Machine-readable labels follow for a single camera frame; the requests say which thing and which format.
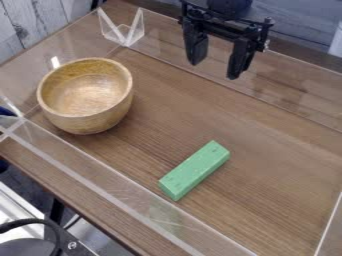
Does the black cable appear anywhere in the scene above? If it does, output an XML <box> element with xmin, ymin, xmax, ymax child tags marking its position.
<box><xmin>0</xmin><ymin>217</ymin><xmax>65</xmax><ymax>256</ymax></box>

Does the black table leg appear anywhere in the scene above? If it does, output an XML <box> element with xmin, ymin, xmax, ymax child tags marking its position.
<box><xmin>50</xmin><ymin>199</ymin><xmax>66</xmax><ymax>224</ymax></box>

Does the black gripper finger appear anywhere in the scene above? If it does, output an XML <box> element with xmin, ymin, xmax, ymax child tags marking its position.
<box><xmin>228</xmin><ymin>38</ymin><xmax>256</xmax><ymax>80</ymax></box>
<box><xmin>182</xmin><ymin>19</ymin><xmax>209</xmax><ymax>65</ymax></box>

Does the clear acrylic barrier wall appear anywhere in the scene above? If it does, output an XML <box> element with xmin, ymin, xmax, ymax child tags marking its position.
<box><xmin>0</xmin><ymin>0</ymin><xmax>342</xmax><ymax>256</ymax></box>

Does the green rectangular block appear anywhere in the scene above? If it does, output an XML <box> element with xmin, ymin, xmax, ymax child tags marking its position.
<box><xmin>158</xmin><ymin>141</ymin><xmax>230</xmax><ymax>201</ymax></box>

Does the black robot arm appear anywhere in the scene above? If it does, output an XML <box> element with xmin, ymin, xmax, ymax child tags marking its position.
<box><xmin>178</xmin><ymin>0</ymin><xmax>276</xmax><ymax>80</ymax></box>

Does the brown wooden bowl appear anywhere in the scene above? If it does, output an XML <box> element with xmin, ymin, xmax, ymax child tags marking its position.
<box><xmin>37</xmin><ymin>57</ymin><xmax>134</xmax><ymax>135</ymax></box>

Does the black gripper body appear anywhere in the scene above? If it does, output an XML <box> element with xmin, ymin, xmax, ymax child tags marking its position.
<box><xmin>180</xmin><ymin>0</ymin><xmax>276</xmax><ymax>52</ymax></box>

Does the black metal bracket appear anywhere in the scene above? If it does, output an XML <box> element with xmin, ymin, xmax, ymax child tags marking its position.
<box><xmin>46</xmin><ymin>220</ymin><xmax>99</xmax><ymax>256</ymax></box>

